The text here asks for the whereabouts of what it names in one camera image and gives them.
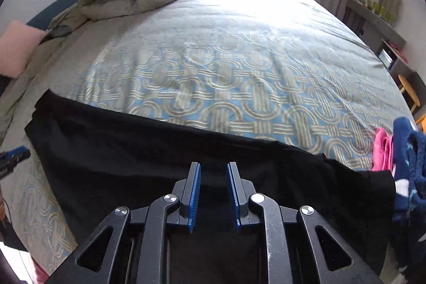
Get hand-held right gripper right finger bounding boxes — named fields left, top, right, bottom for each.
left=226, top=162, right=384, bottom=284

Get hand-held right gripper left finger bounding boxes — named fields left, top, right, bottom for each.
left=48, top=162, right=202, bottom=284

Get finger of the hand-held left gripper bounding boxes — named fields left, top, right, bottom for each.
left=0, top=146, right=31, bottom=179

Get black pants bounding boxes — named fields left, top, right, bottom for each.
left=24, top=88, right=396, bottom=284

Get pink pillow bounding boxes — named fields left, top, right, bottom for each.
left=0, top=20, right=49, bottom=78

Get patterned blue grey bedspread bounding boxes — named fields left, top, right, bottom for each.
left=0, top=0, right=416, bottom=276

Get dark blue headboard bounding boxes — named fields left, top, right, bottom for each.
left=26, top=0, right=88, bottom=38

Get pink garment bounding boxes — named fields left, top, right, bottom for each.
left=371, top=127, right=396, bottom=172

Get navy fleece garment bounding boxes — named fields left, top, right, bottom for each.
left=391, top=117, right=426, bottom=281

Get wooden stool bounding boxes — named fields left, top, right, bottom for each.
left=398, top=74, right=422, bottom=113

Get grey dresser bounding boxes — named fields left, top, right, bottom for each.
left=344, top=0, right=426, bottom=105

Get green bottles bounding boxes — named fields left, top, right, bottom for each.
left=364, top=0, right=394, bottom=21

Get black cable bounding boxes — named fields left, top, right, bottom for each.
left=0, top=199, right=11, bottom=228

